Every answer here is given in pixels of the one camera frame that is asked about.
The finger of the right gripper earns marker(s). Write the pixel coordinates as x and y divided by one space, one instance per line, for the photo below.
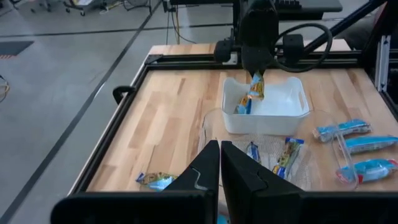
265 68
251 69

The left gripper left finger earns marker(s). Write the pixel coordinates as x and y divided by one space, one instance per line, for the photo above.
205 168

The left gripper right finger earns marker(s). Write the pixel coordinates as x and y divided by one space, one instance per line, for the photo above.
236 174

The green snack bag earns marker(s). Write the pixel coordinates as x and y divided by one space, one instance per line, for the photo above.
256 90

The blue Chewy granola bar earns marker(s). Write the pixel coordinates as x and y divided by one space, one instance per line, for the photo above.
289 155
253 152

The orange Chewy granola bar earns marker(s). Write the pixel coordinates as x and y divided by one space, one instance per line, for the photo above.
244 107
154 181
373 143

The dark snack bag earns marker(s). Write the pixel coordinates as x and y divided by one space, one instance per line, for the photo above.
348 127

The red Chewy granola bar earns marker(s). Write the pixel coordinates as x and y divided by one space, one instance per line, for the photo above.
373 169

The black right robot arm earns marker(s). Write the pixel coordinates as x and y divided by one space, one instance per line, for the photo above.
258 9

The backlit computer keyboard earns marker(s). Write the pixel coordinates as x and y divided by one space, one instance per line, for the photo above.
287 3

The white plastic bin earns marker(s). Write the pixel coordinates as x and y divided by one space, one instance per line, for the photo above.
273 121

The black keyboard desk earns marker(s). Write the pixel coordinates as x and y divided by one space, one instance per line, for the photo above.
320 7

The clear plastic bin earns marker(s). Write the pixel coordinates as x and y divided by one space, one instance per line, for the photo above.
348 174

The dark floor mat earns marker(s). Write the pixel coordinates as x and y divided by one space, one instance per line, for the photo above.
14 48

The silver aluminium bracket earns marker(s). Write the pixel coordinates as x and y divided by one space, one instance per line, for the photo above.
382 62

